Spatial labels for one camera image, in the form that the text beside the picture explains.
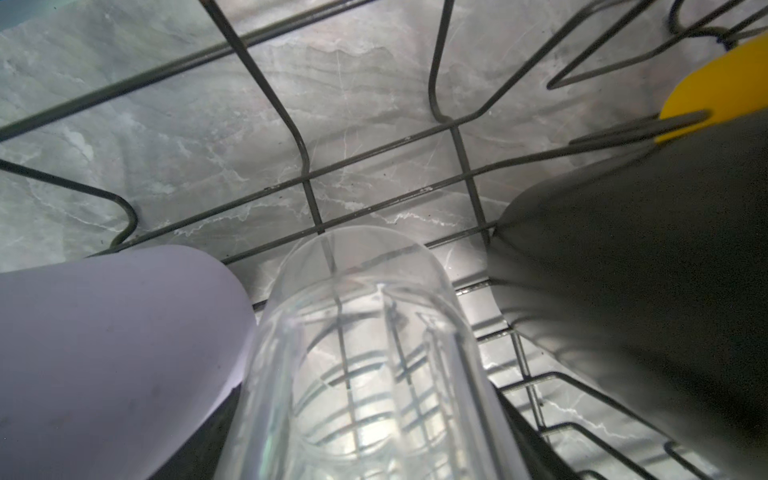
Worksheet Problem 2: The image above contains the yellow mug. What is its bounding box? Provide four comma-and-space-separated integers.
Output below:
655, 33, 767, 144

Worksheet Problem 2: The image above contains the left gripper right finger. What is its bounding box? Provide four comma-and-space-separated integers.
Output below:
497, 389, 580, 480

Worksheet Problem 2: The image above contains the black mug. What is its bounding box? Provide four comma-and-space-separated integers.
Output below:
488, 110, 767, 479

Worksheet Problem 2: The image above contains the lilac plastic cup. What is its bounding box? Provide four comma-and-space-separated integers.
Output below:
1, 246, 255, 479

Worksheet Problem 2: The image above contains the black wire dish rack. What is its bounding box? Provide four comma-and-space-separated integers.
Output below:
1, 1, 767, 479

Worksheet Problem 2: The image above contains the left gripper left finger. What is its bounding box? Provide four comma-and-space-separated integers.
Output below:
150, 385, 242, 480

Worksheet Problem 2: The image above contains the clear glass cup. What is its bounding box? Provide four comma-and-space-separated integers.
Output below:
215, 226, 530, 479

